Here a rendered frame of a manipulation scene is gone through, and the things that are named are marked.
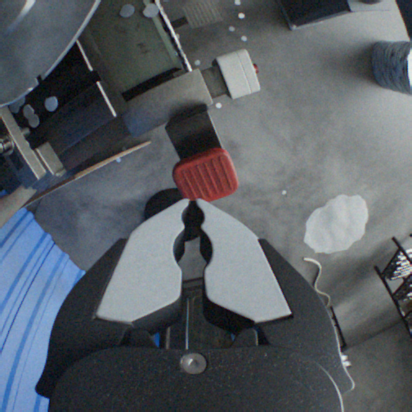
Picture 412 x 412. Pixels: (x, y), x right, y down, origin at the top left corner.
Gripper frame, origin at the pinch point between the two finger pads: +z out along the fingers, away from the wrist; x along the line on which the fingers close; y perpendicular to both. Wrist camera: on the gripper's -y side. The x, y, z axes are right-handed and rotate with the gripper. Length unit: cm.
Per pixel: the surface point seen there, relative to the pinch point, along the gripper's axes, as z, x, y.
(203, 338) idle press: 46, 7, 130
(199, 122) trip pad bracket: 16.5, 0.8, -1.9
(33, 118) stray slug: 16.7, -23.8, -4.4
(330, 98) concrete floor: 85, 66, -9
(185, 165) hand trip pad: 11.3, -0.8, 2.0
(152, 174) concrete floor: 90, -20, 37
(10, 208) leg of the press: 20.7, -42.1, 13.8
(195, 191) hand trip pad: 11.4, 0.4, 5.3
